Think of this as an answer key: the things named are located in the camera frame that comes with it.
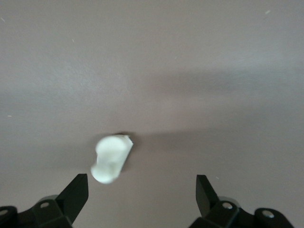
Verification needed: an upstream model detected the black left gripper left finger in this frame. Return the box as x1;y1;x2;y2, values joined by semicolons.
0;173;89;228

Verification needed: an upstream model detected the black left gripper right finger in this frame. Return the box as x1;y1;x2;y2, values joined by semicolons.
190;174;295;228

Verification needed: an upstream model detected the white steamed bun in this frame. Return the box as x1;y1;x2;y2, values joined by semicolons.
90;134;134;185

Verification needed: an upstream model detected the brown table mat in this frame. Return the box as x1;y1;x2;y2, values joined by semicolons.
0;0;304;228

